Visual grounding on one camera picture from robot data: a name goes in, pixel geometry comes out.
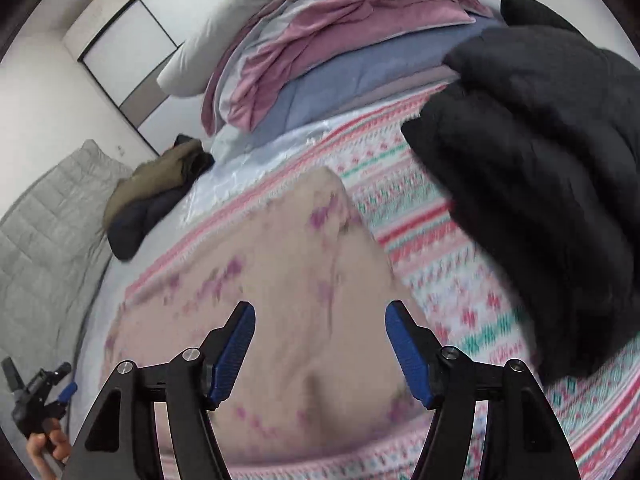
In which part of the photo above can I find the lilac blue folded blanket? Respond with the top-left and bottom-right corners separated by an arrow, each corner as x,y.
250,15 -> 501,138

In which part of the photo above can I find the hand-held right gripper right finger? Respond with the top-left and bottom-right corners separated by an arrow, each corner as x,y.
384,300 -> 583,480

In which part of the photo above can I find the grey quilted headboard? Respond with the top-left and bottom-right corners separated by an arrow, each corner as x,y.
0,140 -> 136,361

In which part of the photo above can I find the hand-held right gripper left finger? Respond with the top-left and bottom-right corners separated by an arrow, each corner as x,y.
62,301 -> 257,480

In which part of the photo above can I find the floral padded jacket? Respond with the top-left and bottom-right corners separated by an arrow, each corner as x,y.
102,167 -> 441,466

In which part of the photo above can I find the stack of folded quilts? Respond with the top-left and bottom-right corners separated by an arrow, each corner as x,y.
156,0 -> 478,98

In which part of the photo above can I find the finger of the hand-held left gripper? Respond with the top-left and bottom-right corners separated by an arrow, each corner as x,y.
37,361 -> 72,386
45,382 -> 79,415

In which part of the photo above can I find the pink purple bedding pile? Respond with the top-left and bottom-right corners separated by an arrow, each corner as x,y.
201,0 -> 496,133

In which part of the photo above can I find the person's left hand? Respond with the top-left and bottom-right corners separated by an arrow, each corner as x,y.
26,422 -> 72,480

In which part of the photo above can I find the white quilted sheet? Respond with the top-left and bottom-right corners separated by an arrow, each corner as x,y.
182,112 -> 351,228

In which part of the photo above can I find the patterned knit blanket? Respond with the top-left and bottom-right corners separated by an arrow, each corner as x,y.
120,85 -> 640,480

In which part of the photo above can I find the black padded jacket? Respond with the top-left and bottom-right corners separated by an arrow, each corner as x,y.
400,0 -> 640,386

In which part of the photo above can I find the white wardrobe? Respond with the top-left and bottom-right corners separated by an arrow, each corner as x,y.
62,0 -> 281,156

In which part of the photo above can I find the dark navy jacket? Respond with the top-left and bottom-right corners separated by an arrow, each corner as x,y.
107,135 -> 216,261

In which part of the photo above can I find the olive green jacket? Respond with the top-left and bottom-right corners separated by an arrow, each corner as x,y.
102,137 -> 206,231

